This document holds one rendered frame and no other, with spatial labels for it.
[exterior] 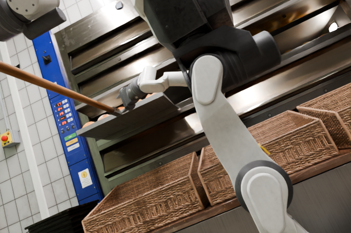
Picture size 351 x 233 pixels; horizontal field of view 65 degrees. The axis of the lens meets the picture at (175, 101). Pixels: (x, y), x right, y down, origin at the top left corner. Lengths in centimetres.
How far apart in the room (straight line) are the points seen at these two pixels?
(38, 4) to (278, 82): 143
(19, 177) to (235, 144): 179
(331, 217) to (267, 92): 82
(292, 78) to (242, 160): 109
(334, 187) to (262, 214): 51
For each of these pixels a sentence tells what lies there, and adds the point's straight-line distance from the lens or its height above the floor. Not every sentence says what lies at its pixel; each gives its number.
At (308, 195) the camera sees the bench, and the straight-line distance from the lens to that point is 119.
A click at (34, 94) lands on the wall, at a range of 231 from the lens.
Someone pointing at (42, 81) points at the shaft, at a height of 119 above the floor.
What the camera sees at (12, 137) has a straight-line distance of 227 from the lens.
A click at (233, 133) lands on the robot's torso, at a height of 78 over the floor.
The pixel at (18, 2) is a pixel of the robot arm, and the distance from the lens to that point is 67.
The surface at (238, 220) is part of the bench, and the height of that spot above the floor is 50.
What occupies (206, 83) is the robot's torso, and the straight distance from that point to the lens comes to 77.
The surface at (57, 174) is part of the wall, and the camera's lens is 211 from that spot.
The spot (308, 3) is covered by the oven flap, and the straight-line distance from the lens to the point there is 191.
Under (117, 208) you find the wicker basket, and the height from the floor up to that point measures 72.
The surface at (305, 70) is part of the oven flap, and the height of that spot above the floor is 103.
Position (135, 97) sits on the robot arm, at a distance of 132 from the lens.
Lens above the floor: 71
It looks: 16 degrees up
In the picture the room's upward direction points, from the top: 23 degrees counter-clockwise
